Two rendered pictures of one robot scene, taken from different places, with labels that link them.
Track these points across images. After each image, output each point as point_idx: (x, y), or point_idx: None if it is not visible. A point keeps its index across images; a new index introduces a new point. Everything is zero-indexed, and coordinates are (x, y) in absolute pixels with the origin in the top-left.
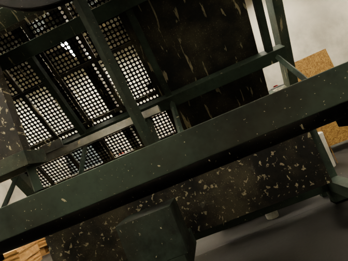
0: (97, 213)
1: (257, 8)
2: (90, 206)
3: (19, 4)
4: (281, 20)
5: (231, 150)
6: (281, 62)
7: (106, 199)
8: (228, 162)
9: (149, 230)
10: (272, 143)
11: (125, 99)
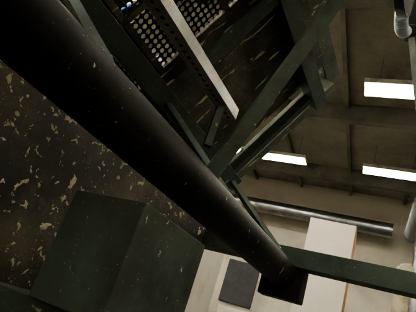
0: (135, 143)
1: (272, 135)
2: (147, 120)
3: None
4: (256, 160)
5: (260, 240)
6: (239, 192)
7: (169, 142)
8: (245, 249)
9: (171, 259)
10: (267, 265)
11: (285, 77)
